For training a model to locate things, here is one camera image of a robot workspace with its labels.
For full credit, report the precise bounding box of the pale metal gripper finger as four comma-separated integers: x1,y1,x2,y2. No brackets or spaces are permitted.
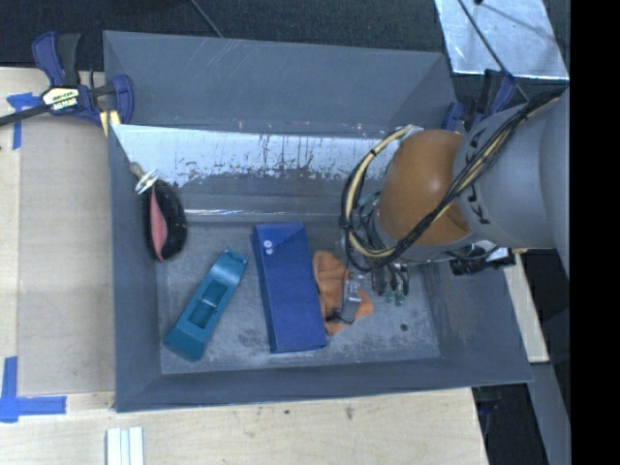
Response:
340,278,365,325

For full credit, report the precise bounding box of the orange cloth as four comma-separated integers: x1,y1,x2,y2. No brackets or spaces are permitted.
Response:
312,250,375,337

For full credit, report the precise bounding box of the blue box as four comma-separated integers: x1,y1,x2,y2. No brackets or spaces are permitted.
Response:
250,221,329,355

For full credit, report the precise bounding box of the teal flat block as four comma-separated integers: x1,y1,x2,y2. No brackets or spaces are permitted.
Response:
163,248,249,362

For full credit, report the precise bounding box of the black and pink pouch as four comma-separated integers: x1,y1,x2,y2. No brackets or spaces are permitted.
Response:
128,161,189,264

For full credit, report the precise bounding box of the grey metal bin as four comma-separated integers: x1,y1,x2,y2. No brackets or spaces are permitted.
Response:
102,30,535,414

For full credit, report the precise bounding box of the pale wood flat board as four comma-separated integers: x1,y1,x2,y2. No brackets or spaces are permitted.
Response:
16,113,117,397

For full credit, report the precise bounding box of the black cylinder on white bracket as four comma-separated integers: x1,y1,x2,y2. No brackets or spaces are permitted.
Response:
449,243,517,277

